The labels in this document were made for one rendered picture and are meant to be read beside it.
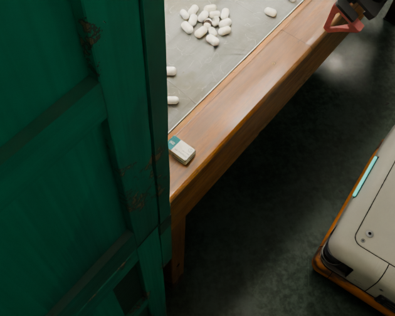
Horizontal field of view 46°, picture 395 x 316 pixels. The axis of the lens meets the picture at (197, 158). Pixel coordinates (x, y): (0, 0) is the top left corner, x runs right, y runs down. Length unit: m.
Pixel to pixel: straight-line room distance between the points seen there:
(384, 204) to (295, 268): 0.39
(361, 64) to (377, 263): 1.08
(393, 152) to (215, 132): 0.85
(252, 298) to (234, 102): 0.82
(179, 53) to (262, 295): 0.90
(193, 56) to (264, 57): 0.18
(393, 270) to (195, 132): 0.79
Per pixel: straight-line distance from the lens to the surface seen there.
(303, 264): 1.77
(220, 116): 1.06
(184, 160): 0.98
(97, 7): 0.39
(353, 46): 2.39
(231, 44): 1.24
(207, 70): 1.17
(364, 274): 1.55
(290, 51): 1.21
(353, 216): 1.57
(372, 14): 0.90
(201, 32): 1.23
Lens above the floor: 1.63
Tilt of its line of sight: 60 degrees down
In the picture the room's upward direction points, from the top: 4 degrees clockwise
